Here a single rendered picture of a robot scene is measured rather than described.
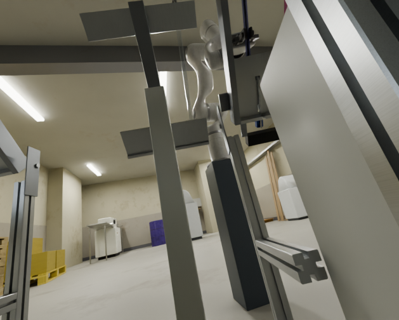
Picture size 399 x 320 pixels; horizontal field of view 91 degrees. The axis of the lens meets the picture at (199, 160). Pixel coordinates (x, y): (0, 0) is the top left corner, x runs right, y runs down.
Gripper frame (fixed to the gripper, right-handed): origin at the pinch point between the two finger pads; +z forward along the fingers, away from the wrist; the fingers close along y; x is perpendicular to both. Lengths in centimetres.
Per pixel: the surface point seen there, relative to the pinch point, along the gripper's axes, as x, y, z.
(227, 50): 5.7, -9.6, 10.4
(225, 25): -0.4, -9.3, 11.4
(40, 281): 243, -328, -209
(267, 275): 65, -13, 32
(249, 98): 20.4, -3.1, 3.8
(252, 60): 9.1, -1.2, 5.7
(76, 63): -71, -159, -227
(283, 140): 28, -10, 41
